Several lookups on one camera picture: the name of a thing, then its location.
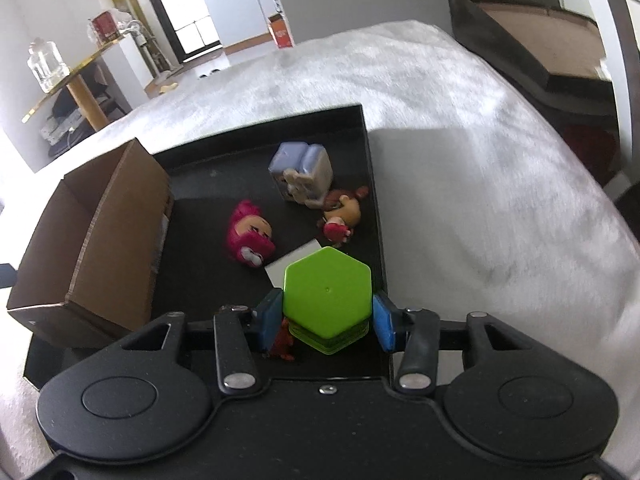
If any brown haired doll figure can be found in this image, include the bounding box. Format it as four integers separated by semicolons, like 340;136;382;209
318;185;369;247

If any green hexagonal container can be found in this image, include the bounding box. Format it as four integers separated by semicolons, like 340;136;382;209
283;247;372;356

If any lilac cube toy figure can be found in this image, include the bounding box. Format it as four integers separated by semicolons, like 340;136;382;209
268;142;334;209

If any red blue toy figure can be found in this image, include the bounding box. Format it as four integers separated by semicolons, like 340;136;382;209
269;318;294;362

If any white power adapter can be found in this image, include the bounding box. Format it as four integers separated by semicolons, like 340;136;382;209
265;240;321;288

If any gold round side table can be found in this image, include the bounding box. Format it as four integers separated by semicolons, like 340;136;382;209
21;32;131;132

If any clear glass bottle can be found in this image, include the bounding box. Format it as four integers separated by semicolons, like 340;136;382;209
27;38;70;93

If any white kitchen cabinet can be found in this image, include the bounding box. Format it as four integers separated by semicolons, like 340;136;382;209
203;0;277;49

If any orange cardboard box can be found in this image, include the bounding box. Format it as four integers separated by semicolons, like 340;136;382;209
268;13;294;49

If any black tray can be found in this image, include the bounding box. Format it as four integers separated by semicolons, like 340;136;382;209
23;105;388;389

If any brown cardboard box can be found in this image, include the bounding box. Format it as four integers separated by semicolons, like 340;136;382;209
6;140;174;349

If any pink haired toy figure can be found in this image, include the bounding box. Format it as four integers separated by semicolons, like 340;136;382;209
227;200;276;268

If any dark sofa with cushion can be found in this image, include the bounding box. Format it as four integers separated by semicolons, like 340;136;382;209
441;0;626;116

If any white fleece blanket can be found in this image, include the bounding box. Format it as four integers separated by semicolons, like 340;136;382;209
1;21;639;478

